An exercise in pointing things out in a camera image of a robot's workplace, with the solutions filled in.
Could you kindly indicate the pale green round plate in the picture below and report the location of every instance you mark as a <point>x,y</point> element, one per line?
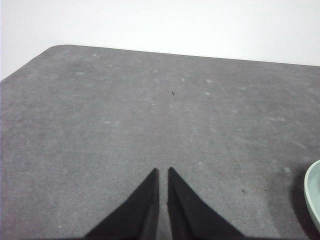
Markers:
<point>313,190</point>

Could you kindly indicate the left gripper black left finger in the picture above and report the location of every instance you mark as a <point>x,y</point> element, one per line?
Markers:
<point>135,217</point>

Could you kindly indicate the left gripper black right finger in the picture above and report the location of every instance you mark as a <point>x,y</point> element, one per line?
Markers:
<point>192,217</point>

